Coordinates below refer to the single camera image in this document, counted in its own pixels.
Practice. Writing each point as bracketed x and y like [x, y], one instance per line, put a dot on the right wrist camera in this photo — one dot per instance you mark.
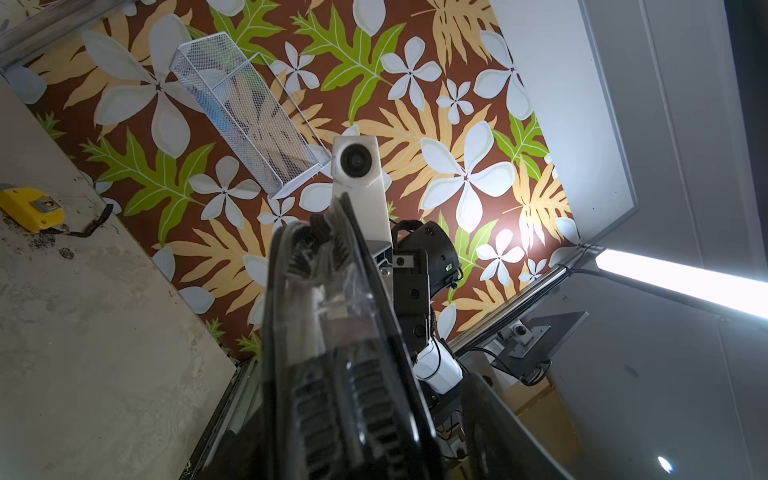
[357, 171]

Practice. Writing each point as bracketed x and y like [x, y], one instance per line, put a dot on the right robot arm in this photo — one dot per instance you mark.
[435, 368]

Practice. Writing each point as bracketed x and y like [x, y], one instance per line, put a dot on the white mesh basket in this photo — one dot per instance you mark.
[248, 116]

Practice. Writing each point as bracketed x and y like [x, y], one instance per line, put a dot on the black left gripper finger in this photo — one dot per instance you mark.
[499, 446]

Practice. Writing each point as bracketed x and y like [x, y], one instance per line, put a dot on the yellow tape measure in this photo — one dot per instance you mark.
[31, 208]

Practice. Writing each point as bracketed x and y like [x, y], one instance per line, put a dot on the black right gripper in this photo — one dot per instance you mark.
[411, 297]

